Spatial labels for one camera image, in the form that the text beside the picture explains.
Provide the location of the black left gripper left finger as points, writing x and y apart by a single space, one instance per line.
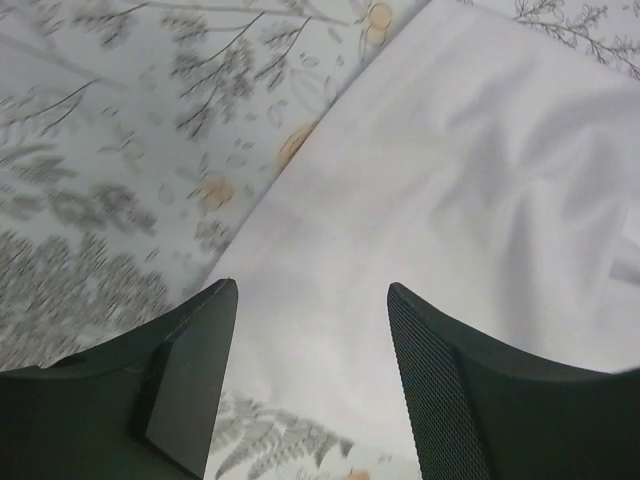
140 406

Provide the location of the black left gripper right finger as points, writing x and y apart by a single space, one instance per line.
482 409

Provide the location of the white t shirt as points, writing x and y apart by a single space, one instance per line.
492 171

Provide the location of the floral patterned table mat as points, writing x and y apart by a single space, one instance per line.
137 137

